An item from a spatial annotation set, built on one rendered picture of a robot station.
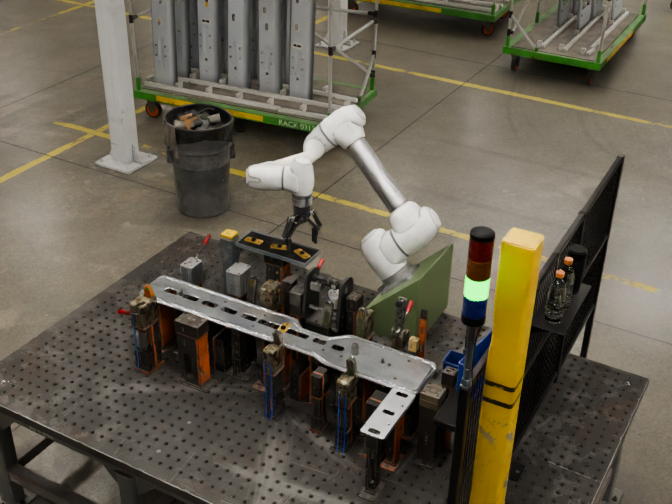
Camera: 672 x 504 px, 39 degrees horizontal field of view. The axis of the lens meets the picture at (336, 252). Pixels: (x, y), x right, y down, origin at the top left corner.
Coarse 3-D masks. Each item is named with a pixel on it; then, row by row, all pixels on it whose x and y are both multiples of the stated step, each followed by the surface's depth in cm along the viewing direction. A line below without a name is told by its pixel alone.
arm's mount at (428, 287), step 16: (432, 256) 454; (448, 256) 449; (416, 272) 443; (432, 272) 435; (448, 272) 456; (400, 288) 433; (416, 288) 424; (432, 288) 441; (448, 288) 463; (384, 304) 438; (416, 304) 428; (432, 304) 447; (384, 320) 442; (416, 320) 433; (432, 320) 454; (416, 336) 439
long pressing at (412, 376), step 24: (168, 288) 425; (192, 288) 424; (192, 312) 409; (216, 312) 409; (240, 312) 409; (264, 312) 409; (264, 336) 395; (288, 336) 394; (312, 336) 395; (336, 336) 394; (336, 360) 381; (360, 360) 381; (384, 360) 381; (408, 360) 382; (384, 384) 369; (408, 384) 368
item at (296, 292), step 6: (294, 288) 412; (300, 288) 412; (294, 294) 409; (300, 294) 408; (294, 300) 410; (300, 300) 409; (294, 306) 412; (300, 306) 410; (294, 312) 414; (300, 312) 412; (300, 318) 415; (300, 324) 417; (300, 336) 420; (294, 354) 426; (300, 354) 424; (294, 360) 428
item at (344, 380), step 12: (336, 384) 363; (348, 384) 362; (336, 396) 366; (348, 396) 364; (348, 408) 367; (348, 420) 374; (336, 432) 376; (348, 432) 375; (336, 444) 379; (348, 444) 378
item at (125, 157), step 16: (96, 0) 695; (112, 0) 691; (96, 16) 702; (112, 16) 696; (112, 32) 702; (112, 48) 709; (128, 48) 721; (112, 64) 716; (128, 64) 725; (112, 80) 723; (128, 80) 730; (112, 96) 731; (128, 96) 736; (112, 112) 739; (128, 112) 741; (112, 128) 747; (128, 128) 746; (112, 144) 755; (128, 144) 751; (112, 160) 762; (128, 160) 756; (144, 160) 764
